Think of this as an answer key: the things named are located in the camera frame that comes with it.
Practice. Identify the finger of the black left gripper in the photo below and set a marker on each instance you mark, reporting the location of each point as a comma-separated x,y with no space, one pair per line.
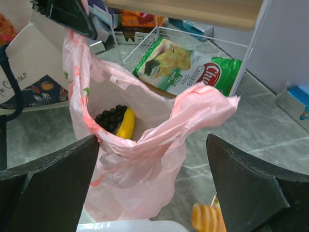
68,13

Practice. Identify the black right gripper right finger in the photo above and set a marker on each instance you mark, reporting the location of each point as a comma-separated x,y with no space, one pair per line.
255,195

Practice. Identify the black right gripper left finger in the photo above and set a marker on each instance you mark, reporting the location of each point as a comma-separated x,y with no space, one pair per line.
47,194

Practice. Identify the beige canvas tote bag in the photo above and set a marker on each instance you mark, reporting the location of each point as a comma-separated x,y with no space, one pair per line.
31,73

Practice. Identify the pink plastic grocery bag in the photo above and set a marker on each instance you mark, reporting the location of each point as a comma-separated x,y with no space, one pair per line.
134,178

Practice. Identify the dark grape bunch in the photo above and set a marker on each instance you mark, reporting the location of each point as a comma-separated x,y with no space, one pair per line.
110,120

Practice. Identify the yellow banana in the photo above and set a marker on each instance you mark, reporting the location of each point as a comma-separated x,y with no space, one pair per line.
127,125

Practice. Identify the purple box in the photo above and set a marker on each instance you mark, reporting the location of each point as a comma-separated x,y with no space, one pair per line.
111,17

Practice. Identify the croissant bread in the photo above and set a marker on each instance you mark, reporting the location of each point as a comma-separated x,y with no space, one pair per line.
207,218

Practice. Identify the pink orange snack box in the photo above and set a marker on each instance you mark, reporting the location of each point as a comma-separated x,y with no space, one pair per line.
138,19

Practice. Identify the white RIO box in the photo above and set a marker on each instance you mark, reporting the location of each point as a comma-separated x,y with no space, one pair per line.
135,35

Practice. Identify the white plastic basket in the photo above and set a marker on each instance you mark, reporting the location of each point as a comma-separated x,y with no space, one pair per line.
139,225

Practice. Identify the blue white tissue box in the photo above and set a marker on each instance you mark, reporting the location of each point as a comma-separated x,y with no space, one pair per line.
294,100

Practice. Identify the green white Chubo bag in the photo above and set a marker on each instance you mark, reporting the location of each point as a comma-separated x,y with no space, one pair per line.
172,68

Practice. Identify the white wire shelf rack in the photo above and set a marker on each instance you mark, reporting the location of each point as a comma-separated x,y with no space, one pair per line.
236,22

